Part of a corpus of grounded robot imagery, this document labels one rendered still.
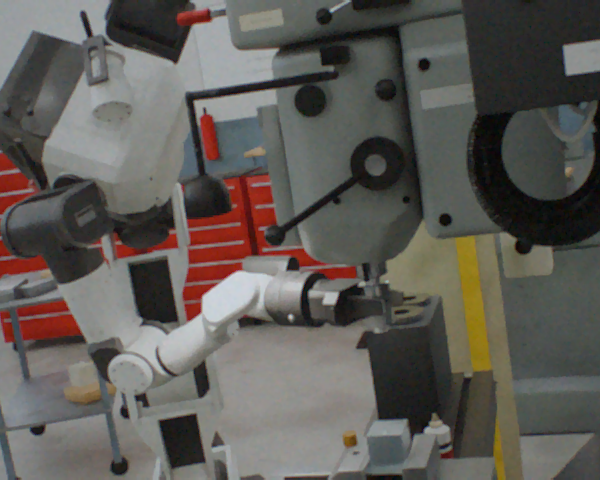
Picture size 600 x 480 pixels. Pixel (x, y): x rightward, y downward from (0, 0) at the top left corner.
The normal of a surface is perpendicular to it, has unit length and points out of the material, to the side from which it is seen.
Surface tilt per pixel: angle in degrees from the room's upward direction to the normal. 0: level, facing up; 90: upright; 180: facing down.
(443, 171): 90
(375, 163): 90
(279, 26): 90
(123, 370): 103
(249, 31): 90
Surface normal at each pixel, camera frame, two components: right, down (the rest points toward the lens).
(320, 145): -0.22, 0.19
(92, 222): 0.83, -0.15
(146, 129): 0.67, -0.06
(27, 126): 0.00, -0.39
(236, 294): -0.61, -0.24
